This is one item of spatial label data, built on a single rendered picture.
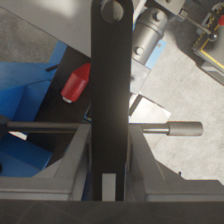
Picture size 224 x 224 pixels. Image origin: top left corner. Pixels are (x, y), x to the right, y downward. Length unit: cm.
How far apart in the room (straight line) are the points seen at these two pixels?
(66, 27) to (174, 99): 147
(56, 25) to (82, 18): 6
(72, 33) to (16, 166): 42
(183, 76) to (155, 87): 29
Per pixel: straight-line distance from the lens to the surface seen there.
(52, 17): 46
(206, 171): 230
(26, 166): 58
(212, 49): 151
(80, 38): 43
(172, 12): 65
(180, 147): 199
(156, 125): 29
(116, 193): 17
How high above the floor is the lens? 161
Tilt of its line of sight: 74 degrees down
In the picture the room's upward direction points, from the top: 178 degrees clockwise
